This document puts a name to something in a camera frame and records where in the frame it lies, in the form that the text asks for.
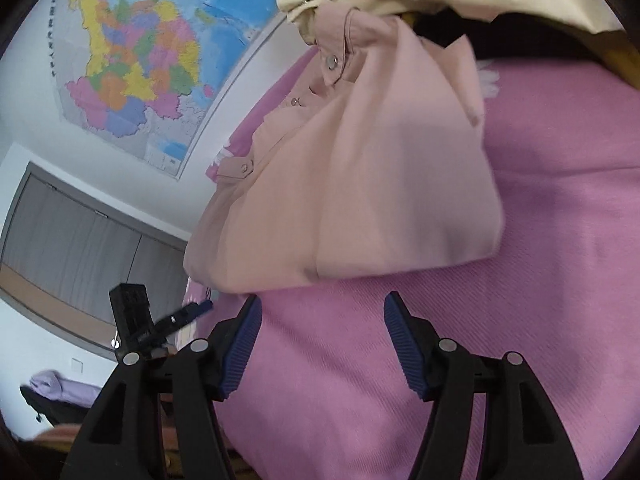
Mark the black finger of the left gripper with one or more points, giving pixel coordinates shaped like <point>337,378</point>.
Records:
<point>184,316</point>

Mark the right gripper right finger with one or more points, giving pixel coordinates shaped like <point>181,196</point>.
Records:
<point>500,400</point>

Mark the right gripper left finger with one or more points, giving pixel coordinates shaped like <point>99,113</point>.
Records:
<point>122,435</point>

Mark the pink hooded jacket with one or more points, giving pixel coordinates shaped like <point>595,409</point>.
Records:
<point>373,164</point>

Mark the black chair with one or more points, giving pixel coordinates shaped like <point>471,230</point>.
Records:
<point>56,412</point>

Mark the lilac folded cloth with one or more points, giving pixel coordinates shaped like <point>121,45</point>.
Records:
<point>54,387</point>

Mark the grey wardrobe door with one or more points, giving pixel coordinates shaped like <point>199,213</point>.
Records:
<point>62,251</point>

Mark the pink bed sheet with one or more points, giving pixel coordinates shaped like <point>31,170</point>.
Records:
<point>323,395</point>

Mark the colourful wall map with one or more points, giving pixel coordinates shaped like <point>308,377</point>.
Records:
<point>145,75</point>

